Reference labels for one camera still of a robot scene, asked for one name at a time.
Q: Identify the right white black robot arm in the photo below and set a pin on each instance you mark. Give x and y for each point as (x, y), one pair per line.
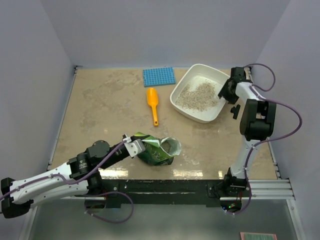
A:
(256, 125)

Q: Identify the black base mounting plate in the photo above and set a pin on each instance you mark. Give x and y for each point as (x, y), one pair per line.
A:
(213, 193)

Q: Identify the orange plastic scoop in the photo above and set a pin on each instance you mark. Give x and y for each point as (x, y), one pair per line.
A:
(153, 101)

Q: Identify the black bag clip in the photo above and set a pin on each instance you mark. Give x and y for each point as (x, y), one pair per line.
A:
(235, 111)

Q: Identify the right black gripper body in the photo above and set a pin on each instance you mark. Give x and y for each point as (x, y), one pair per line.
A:
(228, 95)

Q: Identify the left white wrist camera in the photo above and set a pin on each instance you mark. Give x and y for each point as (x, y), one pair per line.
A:
(134, 145)

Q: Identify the green litter bag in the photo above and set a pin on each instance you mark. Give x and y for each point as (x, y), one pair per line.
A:
(158, 151)

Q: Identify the white litter box tray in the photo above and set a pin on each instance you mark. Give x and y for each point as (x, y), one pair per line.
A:
(196, 94)

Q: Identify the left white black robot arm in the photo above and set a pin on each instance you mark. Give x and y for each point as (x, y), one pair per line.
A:
(79, 176)

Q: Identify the blue studded plate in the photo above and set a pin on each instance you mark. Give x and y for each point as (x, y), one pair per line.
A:
(156, 77)

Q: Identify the pink green board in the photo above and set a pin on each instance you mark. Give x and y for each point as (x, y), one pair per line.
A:
(257, 236)

